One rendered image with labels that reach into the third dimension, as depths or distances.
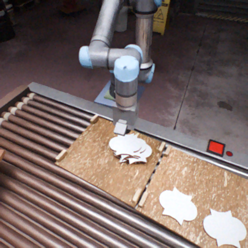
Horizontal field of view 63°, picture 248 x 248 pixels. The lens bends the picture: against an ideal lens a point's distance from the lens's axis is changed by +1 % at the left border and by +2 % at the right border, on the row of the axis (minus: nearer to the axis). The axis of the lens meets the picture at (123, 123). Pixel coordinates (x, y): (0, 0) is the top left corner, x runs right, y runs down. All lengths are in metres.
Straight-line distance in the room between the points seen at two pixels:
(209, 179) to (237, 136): 1.62
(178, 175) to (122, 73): 0.53
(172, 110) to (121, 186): 1.82
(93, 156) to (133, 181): 0.22
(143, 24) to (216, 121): 1.81
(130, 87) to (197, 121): 1.95
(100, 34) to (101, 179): 0.58
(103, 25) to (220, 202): 0.82
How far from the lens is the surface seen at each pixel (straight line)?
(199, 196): 0.92
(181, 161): 0.98
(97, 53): 0.73
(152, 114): 2.48
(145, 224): 0.85
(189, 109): 2.66
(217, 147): 1.10
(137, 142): 0.92
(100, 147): 0.99
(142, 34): 1.07
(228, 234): 0.89
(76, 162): 0.96
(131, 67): 0.60
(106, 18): 0.86
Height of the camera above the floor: 1.74
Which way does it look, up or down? 48 degrees down
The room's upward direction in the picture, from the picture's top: straight up
